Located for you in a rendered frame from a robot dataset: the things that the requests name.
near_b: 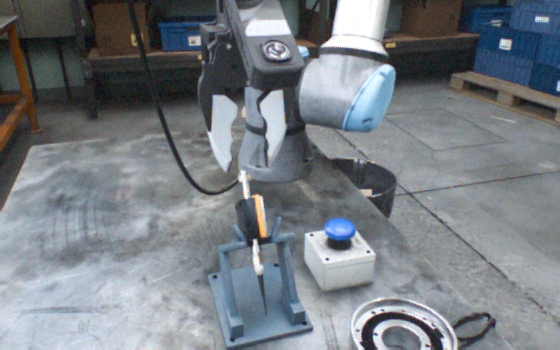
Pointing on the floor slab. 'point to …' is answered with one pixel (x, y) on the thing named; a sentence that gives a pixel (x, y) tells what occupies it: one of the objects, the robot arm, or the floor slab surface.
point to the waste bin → (382, 199)
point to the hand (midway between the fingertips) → (248, 160)
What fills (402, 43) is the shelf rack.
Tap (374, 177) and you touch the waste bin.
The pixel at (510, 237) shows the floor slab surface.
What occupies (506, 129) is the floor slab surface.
